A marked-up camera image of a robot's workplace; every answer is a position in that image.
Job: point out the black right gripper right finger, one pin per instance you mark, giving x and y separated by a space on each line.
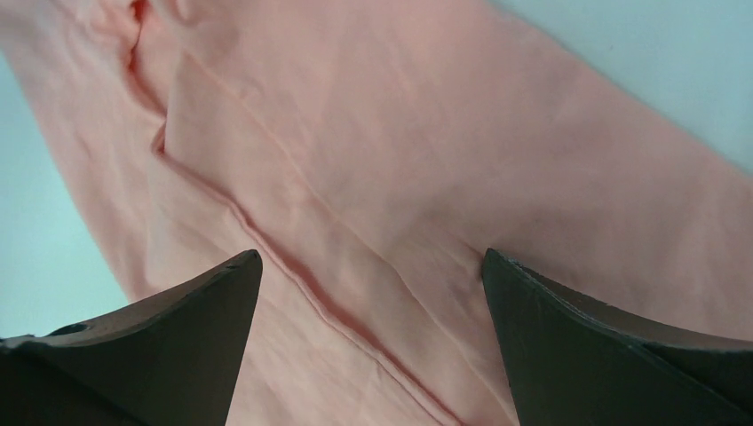
571 359

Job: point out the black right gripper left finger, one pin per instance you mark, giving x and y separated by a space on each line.
169 359

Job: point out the salmon pink t shirt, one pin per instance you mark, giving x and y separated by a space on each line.
372 151

